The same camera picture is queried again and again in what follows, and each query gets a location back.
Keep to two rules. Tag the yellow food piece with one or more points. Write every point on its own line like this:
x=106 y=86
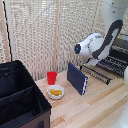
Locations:
x=56 y=94
x=56 y=90

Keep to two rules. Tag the black fabric storage box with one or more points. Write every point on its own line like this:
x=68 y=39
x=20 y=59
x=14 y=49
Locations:
x=20 y=100

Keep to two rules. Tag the white oval bowl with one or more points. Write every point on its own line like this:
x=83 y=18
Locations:
x=50 y=95

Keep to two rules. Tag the dark blue book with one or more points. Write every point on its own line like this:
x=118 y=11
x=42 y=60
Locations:
x=76 y=78

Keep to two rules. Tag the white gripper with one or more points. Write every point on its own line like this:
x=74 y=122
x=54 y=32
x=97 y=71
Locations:
x=93 y=62

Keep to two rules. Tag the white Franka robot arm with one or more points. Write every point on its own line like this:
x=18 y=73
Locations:
x=96 y=45

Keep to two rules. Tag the thin black pole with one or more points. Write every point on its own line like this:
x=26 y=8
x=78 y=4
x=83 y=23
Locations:
x=7 y=33

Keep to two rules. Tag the red plastic cup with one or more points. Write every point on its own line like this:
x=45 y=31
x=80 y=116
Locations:
x=51 y=78

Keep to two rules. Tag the bamboo screen panel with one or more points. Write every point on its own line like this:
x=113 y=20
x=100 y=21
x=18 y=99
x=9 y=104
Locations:
x=31 y=36
x=75 y=26

